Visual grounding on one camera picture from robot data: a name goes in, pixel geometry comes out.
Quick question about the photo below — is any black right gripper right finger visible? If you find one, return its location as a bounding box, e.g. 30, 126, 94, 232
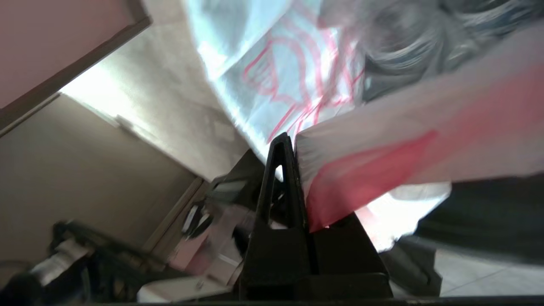
312, 212, 389, 275

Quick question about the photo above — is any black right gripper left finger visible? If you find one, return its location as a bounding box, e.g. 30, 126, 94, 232
240, 133, 310, 277

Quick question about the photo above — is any used white red-print trash bag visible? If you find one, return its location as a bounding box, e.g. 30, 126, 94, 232
185, 0, 544, 251

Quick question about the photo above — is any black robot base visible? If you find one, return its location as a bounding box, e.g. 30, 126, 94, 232
0, 149, 272, 303

